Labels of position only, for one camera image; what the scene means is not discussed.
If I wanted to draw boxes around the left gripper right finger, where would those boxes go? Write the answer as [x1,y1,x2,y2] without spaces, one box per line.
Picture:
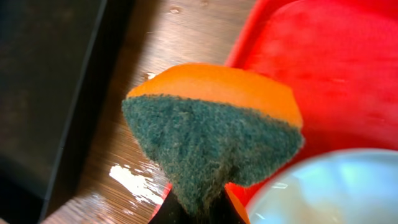
[214,188,248,224]

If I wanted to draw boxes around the white plate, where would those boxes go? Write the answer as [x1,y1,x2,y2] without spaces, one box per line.
[247,148,397,224]

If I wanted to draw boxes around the green orange sponge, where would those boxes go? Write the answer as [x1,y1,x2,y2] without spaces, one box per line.
[122,63,304,215]

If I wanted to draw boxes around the red plastic tray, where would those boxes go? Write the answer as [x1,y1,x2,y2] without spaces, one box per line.
[152,0,398,218]

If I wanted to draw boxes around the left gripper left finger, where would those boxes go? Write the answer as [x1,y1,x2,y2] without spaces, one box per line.
[148,190,190,224]

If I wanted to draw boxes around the black rectangular tray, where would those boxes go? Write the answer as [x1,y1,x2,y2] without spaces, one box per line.
[1,0,133,223]

